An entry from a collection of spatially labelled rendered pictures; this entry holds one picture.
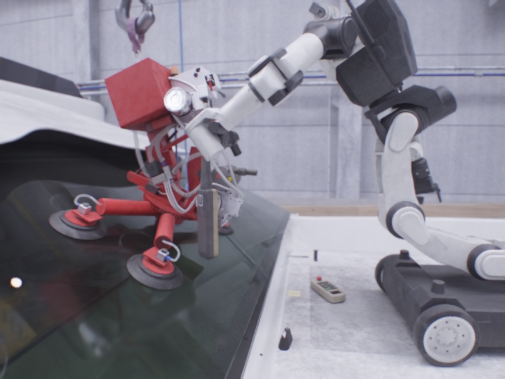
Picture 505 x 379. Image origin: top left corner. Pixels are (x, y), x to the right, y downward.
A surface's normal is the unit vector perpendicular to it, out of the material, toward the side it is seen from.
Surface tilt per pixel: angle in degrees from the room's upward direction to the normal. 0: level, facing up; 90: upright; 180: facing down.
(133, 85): 90
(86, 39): 90
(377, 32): 105
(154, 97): 90
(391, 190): 90
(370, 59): 115
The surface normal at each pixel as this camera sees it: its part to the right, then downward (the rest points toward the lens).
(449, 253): -0.13, 0.11
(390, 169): 0.01, 0.50
